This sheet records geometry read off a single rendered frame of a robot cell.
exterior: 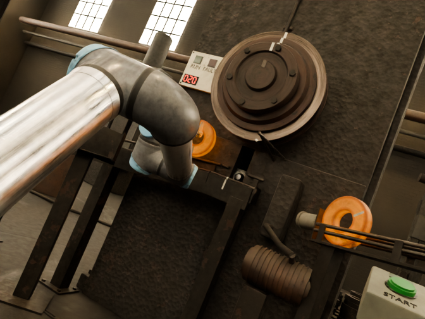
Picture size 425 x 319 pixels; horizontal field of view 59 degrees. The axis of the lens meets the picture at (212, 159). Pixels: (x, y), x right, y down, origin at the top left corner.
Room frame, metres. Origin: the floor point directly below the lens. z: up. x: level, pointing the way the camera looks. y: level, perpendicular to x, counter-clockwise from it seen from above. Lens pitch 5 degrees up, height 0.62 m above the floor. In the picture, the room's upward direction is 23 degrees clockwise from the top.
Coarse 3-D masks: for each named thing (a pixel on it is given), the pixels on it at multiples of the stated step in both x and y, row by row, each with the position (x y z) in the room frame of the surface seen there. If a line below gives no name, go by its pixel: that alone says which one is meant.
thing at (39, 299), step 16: (96, 144) 1.58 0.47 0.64; (112, 144) 1.59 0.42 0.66; (80, 160) 1.45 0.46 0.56; (112, 160) 1.40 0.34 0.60; (80, 176) 1.45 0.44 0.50; (64, 192) 1.45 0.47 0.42; (64, 208) 1.45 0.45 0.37; (48, 224) 1.44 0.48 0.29; (48, 240) 1.45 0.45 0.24; (32, 256) 1.44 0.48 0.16; (48, 256) 1.48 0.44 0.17; (32, 272) 1.45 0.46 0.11; (0, 288) 1.46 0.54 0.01; (16, 288) 1.44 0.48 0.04; (32, 288) 1.45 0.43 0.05; (16, 304) 1.38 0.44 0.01; (32, 304) 1.43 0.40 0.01
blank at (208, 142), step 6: (204, 126) 1.55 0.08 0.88; (210, 126) 1.54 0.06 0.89; (204, 132) 1.55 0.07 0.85; (210, 132) 1.54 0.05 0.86; (204, 138) 1.54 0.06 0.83; (210, 138) 1.53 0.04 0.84; (192, 144) 1.56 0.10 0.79; (198, 144) 1.55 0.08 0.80; (204, 144) 1.53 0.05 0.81; (210, 144) 1.53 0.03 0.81; (192, 150) 1.55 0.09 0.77; (198, 150) 1.54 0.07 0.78; (204, 150) 1.53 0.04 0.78; (210, 150) 1.55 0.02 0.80; (198, 156) 1.57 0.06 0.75
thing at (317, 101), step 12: (252, 36) 1.52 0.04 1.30; (264, 36) 1.50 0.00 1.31; (276, 36) 1.47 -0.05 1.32; (288, 36) 1.45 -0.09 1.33; (312, 48) 1.41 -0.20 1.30; (216, 72) 1.56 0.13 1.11; (324, 72) 1.38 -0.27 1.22; (216, 84) 1.55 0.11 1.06; (324, 84) 1.37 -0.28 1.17; (216, 96) 1.54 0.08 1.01; (216, 108) 1.53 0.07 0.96; (312, 108) 1.37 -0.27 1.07; (228, 120) 1.50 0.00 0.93; (300, 120) 1.38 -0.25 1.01; (240, 132) 1.47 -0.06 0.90; (252, 132) 1.45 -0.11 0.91; (264, 132) 1.43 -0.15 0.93; (276, 132) 1.41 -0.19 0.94; (288, 132) 1.39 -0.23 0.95
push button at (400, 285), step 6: (390, 282) 0.57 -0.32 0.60; (396, 282) 0.56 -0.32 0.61; (402, 282) 0.57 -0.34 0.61; (408, 282) 0.57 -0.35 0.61; (396, 288) 0.56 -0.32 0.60; (402, 288) 0.55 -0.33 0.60; (408, 288) 0.55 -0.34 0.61; (414, 288) 0.56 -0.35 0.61; (408, 294) 0.55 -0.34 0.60; (414, 294) 0.55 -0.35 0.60
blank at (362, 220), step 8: (336, 200) 1.17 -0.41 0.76; (344, 200) 1.15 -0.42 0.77; (352, 200) 1.12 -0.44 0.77; (328, 208) 1.19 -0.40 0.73; (336, 208) 1.16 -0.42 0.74; (344, 208) 1.14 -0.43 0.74; (352, 208) 1.12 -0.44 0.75; (360, 208) 1.09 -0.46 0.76; (368, 208) 1.10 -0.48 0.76; (328, 216) 1.18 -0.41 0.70; (336, 216) 1.16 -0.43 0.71; (352, 216) 1.11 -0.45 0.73; (360, 216) 1.08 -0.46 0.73; (368, 216) 1.08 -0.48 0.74; (336, 224) 1.16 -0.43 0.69; (352, 224) 1.10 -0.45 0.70; (360, 224) 1.08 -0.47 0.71; (368, 224) 1.07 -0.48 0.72; (336, 232) 1.14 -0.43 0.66; (344, 232) 1.11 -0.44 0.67; (368, 232) 1.08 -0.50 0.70; (328, 240) 1.15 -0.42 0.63; (336, 240) 1.13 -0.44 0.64; (344, 240) 1.11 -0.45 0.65
